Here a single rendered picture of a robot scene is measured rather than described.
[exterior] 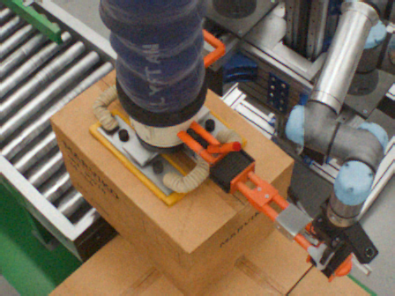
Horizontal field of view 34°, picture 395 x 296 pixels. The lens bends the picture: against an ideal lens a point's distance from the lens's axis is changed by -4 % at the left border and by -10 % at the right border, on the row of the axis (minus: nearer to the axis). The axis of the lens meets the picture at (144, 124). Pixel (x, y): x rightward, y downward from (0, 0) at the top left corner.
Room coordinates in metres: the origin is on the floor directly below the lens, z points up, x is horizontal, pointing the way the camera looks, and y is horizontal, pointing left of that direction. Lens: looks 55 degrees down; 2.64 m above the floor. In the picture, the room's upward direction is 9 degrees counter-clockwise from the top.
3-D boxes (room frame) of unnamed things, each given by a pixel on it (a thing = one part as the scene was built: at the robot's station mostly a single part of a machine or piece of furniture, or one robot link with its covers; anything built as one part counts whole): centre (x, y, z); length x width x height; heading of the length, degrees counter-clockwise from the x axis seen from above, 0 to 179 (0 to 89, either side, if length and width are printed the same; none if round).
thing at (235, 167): (0.83, -0.19, 1.20); 0.10 x 0.08 x 0.06; 123
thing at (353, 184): (0.55, -0.38, 1.50); 0.09 x 0.08 x 0.11; 143
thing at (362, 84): (1.16, -0.68, 1.09); 0.15 x 0.15 x 0.10
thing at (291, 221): (0.65, -0.31, 1.19); 0.07 x 0.07 x 0.04; 33
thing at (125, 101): (1.04, -0.06, 1.31); 0.23 x 0.23 x 0.04
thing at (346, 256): (0.53, -0.38, 1.20); 0.08 x 0.07 x 0.05; 33
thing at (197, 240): (1.03, -0.06, 0.87); 0.60 x 0.40 x 0.40; 33
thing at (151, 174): (0.98, 0.02, 1.10); 0.34 x 0.10 x 0.05; 33
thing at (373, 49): (1.16, -0.69, 1.20); 0.13 x 0.12 x 0.14; 53
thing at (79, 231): (1.21, 0.04, 0.58); 0.70 x 0.03 x 0.06; 127
